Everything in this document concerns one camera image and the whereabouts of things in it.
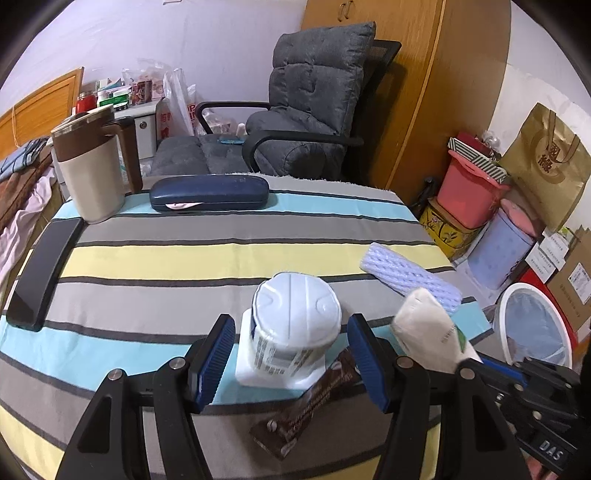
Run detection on beige paper bag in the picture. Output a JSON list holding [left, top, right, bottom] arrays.
[[391, 288, 482, 374]]

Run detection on white instant noodle cup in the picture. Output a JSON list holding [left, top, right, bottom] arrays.
[[235, 272, 342, 390]]

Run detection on brown snack wrapper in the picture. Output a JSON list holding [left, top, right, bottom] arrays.
[[249, 347, 361, 460]]

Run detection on white round trash bin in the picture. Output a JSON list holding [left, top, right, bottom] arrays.
[[492, 282, 573, 368]]

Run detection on brown cardboard box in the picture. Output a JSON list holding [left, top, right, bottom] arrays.
[[548, 229, 591, 332]]

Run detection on lavender bin pink lid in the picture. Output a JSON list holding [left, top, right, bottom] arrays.
[[468, 199, 537, 290]]

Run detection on yellow patterned box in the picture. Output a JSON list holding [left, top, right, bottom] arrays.
[[420, 198, 481, 261]]

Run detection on dark blue glasses case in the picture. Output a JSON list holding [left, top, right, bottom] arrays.
[[149, 174, 270, 214]]

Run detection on pink plastic bucket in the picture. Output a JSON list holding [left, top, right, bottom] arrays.
[[437, 150, 511, 229]]

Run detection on black smartphone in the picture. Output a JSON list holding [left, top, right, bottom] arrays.
[[6, 217, 85, 332]]

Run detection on striped gift box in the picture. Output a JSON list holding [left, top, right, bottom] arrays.
[[448, 137, 509, 184]]

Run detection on gold paper gift bag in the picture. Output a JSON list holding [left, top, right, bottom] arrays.
[[500, 103, 590, 232]]

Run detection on beige brown kettle jug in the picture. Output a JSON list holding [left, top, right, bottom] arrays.
[[51, 105, 143, 224]]

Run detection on white bedside cabinet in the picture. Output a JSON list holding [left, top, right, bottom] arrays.
[[114, 100, 160, 160]]

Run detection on brown blanket on bed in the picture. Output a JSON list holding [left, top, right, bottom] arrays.
[[0, 147, 52, 231]]

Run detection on folded blue cloth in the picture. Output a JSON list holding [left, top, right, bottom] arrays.
[[0, 136, 48, 182]]

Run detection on red jar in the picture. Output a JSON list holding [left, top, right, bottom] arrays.
[[75, 92, 97, 114]]

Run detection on grey cushioned office chair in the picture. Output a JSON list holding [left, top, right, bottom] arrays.
[[150, 22, 402, 181]]

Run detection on wooden wardrobe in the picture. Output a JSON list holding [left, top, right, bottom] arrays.
[[301, 1, 511, 204]]

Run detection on wooden bed headboard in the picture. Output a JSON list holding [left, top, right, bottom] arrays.
[[0, 67, 84, 158]]

